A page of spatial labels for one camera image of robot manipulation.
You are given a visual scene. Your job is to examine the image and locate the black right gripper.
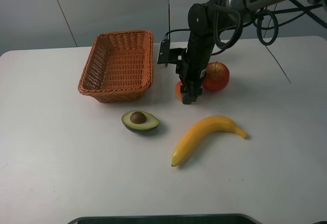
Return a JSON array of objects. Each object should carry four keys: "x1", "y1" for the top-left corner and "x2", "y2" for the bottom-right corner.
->
[{"x1": 176, "y1": 32, "x2": 214, "y2": 105}]

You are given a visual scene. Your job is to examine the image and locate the brown wicker basket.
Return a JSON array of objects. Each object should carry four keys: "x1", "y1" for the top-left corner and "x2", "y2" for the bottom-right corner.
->
[{"x1": 78, "y1": 30, "x2": 153, "y2": 103}]

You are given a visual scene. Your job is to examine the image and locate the red apple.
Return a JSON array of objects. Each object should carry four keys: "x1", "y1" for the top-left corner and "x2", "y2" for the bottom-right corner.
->
[{"x1": 202, "y1": 62, "x2": 230, "y2": 92}]

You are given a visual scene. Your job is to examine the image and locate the halved avocado with pit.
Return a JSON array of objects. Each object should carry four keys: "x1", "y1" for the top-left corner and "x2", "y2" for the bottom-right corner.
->
[{"x1": 121, "y1": 110, "x2": 160, "y2": 133}]

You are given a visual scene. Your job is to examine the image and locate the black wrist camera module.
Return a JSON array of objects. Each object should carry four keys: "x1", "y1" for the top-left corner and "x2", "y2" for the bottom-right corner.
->
[{"x1": 157, "y1": 38, "x2": 184, "y2": 68}]

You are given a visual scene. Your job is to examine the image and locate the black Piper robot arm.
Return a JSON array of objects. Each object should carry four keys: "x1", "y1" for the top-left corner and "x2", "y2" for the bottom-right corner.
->
[{"x1": 176, "y1": 0, "x2": 326, "y2": 104}]

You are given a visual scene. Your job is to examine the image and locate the yellow banana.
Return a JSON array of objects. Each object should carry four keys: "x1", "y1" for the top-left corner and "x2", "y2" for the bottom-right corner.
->
[{"x1": 171, "y1": 116, "x2": 248, "y2": 167}]

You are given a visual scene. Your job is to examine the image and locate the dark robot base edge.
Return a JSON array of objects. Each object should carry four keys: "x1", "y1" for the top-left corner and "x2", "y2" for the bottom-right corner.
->
[{"x1": 69, "y1": 214, "x2": 260, "y2": 224}]

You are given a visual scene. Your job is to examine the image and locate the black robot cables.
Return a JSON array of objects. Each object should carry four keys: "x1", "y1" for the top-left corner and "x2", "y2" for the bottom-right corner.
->
[{"x1": 163, "y1": 0, "x2": 327, "y2": 56}]

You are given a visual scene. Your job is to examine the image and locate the orange red peach fruit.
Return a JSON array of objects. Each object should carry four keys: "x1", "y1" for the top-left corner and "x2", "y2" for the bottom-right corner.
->
[{"x1": 175, "y1": 81, "x2": 182, "y2": 102}]

